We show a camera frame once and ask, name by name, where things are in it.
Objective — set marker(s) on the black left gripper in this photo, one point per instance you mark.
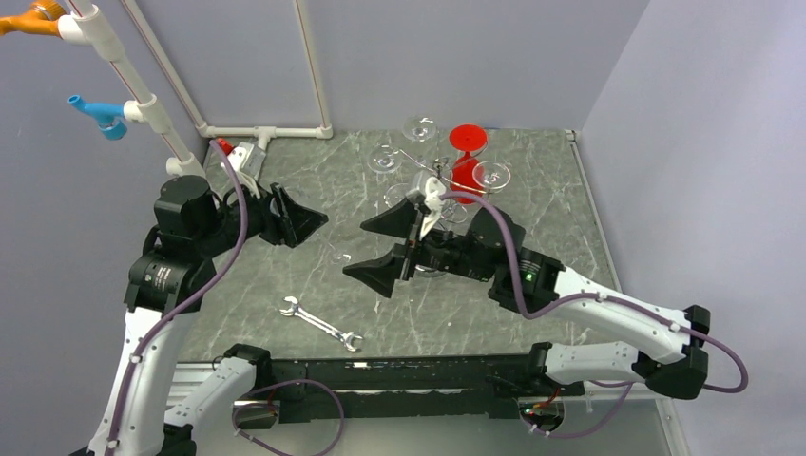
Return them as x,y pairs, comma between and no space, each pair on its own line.
300,222

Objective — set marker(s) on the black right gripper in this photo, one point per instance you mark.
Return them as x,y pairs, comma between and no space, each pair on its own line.
381,272

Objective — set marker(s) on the clear wine glass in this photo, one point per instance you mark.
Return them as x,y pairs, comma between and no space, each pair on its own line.
384,159
334,249
396,194
491,176
420,128

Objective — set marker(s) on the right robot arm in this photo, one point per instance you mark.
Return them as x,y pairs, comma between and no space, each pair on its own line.
653,345

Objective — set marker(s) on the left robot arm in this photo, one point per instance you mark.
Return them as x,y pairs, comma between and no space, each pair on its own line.
163,299

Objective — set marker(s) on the chrome wine glass rack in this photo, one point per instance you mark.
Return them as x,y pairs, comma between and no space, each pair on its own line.
442,169

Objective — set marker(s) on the red plastic wine glass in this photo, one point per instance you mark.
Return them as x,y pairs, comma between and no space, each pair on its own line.
470,140

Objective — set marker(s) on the clear wine glass back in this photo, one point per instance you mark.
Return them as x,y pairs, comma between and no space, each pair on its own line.
420,128

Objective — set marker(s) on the silver double open wrench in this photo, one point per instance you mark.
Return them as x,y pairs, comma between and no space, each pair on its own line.
346,339

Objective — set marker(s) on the blue pipe fitting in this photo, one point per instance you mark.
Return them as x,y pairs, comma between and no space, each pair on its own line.
110,118

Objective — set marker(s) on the orange pipe fitting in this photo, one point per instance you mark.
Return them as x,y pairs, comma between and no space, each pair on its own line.
39,19

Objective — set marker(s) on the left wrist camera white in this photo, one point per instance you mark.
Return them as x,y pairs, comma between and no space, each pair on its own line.
244,157

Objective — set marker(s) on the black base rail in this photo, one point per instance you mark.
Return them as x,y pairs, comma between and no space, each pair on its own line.
307,389

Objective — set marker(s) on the white PVC pipe frame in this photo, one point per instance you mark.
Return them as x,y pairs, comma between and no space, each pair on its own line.
244,69

